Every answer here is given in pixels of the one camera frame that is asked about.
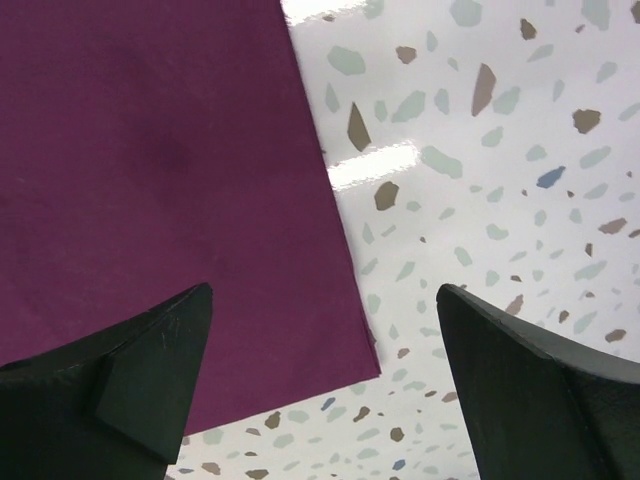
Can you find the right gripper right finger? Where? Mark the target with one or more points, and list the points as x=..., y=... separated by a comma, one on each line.
x=537, y=405

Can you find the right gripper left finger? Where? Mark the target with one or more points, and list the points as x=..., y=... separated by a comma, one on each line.
x=111, y=405

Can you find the purple cloth wrap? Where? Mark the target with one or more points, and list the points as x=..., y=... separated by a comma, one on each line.
x=148, y=146

